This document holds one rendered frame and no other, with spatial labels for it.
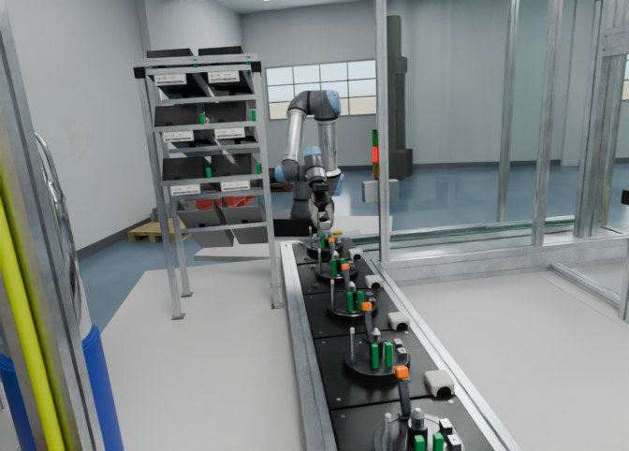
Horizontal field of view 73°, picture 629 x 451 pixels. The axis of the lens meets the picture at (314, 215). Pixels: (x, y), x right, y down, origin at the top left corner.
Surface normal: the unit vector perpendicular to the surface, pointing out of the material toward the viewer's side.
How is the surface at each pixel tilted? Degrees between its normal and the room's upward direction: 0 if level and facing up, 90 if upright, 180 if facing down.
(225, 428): 0
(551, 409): 0
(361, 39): 90
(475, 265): 90
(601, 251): 90
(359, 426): 0
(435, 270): 90
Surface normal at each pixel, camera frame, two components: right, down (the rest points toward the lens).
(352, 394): -0.06, -0.97
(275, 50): -0.20, 0.26
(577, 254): 0.12, 0.25
